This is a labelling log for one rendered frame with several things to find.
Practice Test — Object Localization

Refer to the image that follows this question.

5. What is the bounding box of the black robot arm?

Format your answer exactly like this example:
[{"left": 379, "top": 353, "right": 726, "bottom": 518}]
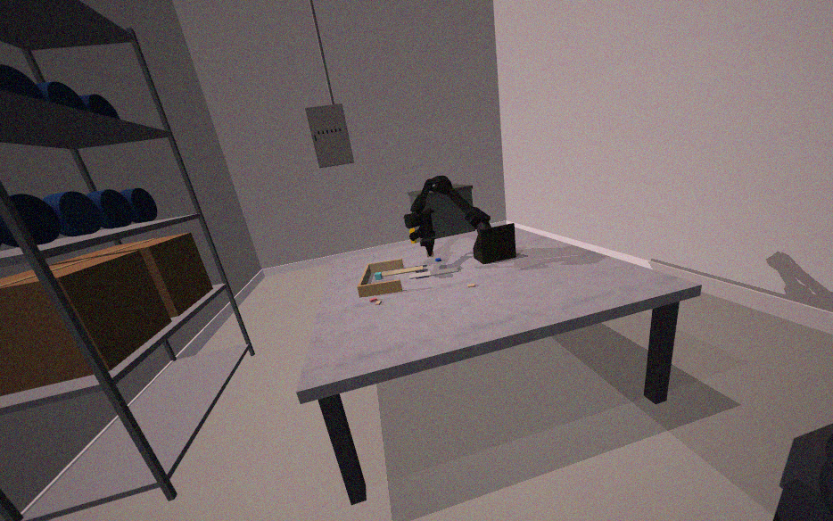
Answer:
[{"left": 404, "top": 176, "right": 491, "bottom": 242}]

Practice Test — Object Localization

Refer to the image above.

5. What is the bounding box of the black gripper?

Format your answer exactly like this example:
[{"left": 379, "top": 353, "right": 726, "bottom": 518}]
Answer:
[{"left": 420, "top": 223, "right": 435, "bottom": 256}]

